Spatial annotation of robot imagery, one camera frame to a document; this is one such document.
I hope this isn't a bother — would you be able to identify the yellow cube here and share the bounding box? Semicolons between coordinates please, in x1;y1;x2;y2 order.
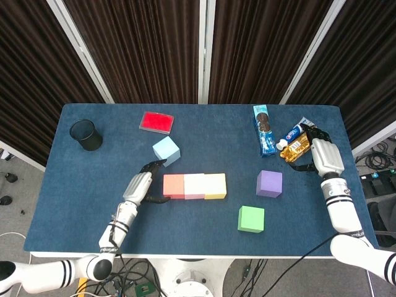
204;173;228;200

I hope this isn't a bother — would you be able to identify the red-orange cube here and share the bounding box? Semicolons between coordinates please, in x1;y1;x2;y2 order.
163;174;186;200

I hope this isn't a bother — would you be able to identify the white blue toothpaste tube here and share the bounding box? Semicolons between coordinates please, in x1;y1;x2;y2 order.
276;116;316;151

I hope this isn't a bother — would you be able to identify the green circuit board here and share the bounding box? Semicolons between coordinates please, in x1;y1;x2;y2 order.
135;282;155;296

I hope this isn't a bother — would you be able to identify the black cable pile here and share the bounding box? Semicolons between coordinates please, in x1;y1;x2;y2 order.
355;140;396;174

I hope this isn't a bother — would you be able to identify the red ink pad case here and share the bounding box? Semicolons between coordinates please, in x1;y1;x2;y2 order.
139;111;175;135

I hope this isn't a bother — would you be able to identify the black cable with inline plug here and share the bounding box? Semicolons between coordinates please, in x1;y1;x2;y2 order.
241;259;269;297

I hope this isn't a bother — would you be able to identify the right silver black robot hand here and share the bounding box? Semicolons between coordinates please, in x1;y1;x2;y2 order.
290;123;345;179

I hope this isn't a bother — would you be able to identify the black floor cable bundle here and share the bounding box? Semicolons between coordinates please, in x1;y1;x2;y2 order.
77;259;165;297

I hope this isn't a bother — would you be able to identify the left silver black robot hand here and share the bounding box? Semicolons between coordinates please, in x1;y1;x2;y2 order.
123;159;171;205

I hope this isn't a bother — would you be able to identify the light blue cube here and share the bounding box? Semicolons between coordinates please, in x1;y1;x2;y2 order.
152;136;181;168

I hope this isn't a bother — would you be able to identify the green cube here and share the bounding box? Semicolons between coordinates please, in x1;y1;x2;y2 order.
237;205;265;233

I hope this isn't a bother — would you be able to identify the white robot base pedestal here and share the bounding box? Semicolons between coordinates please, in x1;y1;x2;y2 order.
147;257;233;297

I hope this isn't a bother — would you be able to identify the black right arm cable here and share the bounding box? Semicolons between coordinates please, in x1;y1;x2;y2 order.
269;233;337;297

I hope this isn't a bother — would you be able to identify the blue table cloth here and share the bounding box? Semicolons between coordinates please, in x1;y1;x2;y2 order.
24;103;381;257

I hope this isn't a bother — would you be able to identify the white table frame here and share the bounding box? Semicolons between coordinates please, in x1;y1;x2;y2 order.
30;252;372;260

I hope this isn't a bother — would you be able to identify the black mesh pen cup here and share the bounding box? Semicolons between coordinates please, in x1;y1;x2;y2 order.
69;119;103;152

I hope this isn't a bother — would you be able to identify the blue cookie box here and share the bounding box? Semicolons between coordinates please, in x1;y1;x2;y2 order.
252;104;277;158

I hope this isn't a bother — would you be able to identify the brown partition panel white frame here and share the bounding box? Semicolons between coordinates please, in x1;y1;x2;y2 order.
205;0;346;105
0;0;115;173
280;0;396;157
55;0;207;105

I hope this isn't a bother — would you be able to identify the gold foil snack pack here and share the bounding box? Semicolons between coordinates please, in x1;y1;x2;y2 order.
280;129;314;163

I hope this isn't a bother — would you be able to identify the pink cube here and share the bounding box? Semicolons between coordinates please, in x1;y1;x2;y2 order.
183;173;207;200

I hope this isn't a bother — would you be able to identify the purple cube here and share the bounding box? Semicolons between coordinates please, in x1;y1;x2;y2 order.
256;170;283;198

